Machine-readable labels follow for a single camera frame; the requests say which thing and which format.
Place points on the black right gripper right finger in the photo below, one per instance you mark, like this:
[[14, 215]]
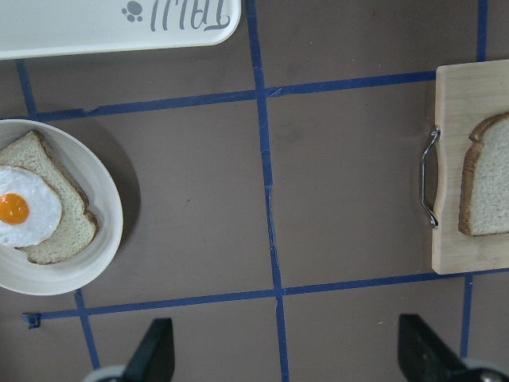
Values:
[[422, 355]]

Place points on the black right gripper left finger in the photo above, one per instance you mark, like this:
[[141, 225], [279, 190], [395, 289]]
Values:
[[154, 358]]

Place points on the white bread slice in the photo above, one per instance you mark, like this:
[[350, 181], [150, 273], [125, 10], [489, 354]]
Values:
[[484, 184]]

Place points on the bread slice under egg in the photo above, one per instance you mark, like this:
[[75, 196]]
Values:
[[78, 226]]

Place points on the cream round plate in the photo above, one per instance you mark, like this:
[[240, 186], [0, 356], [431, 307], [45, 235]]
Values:
[[22, 276]]

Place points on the fried egg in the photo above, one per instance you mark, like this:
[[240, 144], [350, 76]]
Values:
[[30, 208]]

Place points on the wooden cutting board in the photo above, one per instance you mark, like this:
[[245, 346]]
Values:
[[466, 94]]

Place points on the cream bear serving tray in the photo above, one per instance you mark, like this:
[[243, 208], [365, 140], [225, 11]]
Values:
[[31, 29]]

